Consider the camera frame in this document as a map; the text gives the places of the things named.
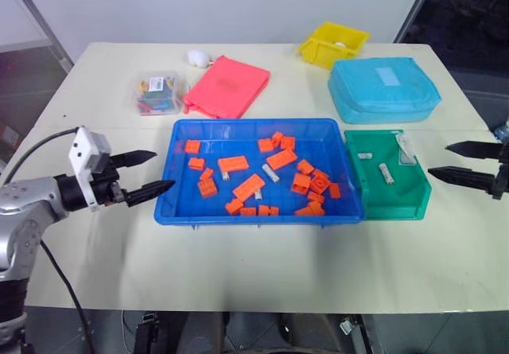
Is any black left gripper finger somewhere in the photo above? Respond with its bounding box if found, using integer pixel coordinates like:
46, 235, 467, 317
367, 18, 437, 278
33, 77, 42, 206
126, 180, 177, 208
110, 150, 159, 169

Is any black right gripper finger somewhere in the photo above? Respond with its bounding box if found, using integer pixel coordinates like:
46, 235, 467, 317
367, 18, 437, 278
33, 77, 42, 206
427, 165, 498, 196
445, 140, 503, 160

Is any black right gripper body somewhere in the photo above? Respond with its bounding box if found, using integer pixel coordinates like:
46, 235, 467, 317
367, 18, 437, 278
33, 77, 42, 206
492, 138, 509, 201

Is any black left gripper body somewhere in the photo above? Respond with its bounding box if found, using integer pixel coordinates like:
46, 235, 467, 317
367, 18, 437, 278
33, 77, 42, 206
90, 154, 129, 209

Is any clear box of colourful pieces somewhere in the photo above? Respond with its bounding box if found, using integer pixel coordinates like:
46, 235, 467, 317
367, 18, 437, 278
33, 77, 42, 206
130, 71, 189, 118

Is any green plastic bin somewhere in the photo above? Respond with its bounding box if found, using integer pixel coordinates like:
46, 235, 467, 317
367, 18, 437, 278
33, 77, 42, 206
343, 129, 433, 221

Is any yellow plastic bin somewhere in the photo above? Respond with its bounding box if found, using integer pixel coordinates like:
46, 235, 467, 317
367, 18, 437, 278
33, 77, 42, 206
296, 21, 371, 71

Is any orange block with studs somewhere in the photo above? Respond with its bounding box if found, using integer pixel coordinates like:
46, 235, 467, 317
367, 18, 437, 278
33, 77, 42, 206
309, 168, 332, 194
291, 173, 313, 195
196, 178, 219, 200

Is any long orange block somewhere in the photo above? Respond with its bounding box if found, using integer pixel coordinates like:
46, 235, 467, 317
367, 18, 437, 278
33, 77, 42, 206
217, 155, 251, 175
232, 173, 266, 204
266, 148, 299, 172

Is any light blue fabric pouch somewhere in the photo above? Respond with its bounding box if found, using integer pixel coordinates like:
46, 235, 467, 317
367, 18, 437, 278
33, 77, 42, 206
327, 56, 443, 125

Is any blue plastic tray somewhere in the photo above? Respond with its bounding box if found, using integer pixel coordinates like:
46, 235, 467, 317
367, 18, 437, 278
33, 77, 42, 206
153, 118, 367, 228

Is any pink fabric pouch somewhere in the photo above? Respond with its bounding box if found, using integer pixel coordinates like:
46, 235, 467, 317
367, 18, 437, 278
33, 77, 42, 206
183, 54, 272, 120

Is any white rounded object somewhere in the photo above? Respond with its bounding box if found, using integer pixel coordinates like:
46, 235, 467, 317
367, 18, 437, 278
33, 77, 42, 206
186, 49, 212, 69

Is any dark rounded shape under table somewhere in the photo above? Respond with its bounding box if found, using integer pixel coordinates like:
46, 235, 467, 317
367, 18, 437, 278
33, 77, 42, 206
181, 311, 337, 354

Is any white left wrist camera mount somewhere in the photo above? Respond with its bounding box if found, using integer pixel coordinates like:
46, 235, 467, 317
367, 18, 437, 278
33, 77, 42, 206
68, 126, 113, 213

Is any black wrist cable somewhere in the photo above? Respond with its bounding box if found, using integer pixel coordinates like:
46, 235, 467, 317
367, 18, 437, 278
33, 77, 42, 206
0, 127, 79, 185

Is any black hanging arm cable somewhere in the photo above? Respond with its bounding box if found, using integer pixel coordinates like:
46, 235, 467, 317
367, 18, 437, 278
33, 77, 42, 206
38, 239, 96, 354

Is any black bracket under table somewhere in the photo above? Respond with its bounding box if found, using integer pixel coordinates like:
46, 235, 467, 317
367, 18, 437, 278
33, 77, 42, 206
132, 311, 161, 354
336, 314, 377, 354

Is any grey window frame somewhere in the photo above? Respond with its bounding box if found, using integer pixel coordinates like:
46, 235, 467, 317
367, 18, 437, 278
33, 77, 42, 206
393, 0, 439, 45

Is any grey metal frame bar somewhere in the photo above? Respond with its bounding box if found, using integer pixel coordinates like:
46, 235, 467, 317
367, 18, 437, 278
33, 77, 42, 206
6, 0, 76, 68

